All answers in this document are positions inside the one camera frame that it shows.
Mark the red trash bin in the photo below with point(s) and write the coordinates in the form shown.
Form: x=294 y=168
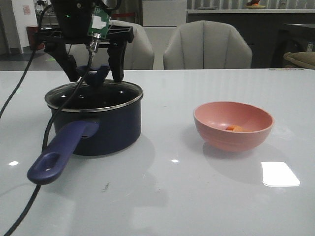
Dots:
x=31 y=30

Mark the white cabinet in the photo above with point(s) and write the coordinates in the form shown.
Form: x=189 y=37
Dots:
x=159 y=18

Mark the green circuit board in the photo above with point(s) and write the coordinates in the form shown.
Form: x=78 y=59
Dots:
x=99 y=23

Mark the beige chair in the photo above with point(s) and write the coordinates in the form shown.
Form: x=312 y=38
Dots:
x=139 y=54
x=206 y=45

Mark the right beige chair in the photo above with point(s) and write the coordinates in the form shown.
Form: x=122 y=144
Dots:
x=206 y=45

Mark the fruit plate on counter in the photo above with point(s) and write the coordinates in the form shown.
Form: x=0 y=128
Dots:
x=254 y=4

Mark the dark blue floor mat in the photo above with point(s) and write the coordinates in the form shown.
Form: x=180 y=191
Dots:
x=16 y=57

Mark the pink bowl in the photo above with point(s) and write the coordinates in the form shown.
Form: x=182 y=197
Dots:
x=212 y=119

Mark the tan cushion at right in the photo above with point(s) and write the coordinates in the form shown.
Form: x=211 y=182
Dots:
x=304 y=60

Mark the dark blue saucepan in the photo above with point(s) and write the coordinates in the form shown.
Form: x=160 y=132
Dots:
x=85 y=134

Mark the glass lid with blue knob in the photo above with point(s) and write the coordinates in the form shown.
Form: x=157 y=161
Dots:
x=95 y=94

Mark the left beige chair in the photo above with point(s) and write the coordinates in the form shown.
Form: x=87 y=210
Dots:
x=139 y=54

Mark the dark counter with white top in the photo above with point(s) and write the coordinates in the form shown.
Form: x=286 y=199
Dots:
x=258 y=27

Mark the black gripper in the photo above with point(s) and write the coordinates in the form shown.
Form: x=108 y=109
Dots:
x=73 y=17

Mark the orange ham slices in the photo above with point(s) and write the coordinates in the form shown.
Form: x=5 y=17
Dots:
x=236 y=128

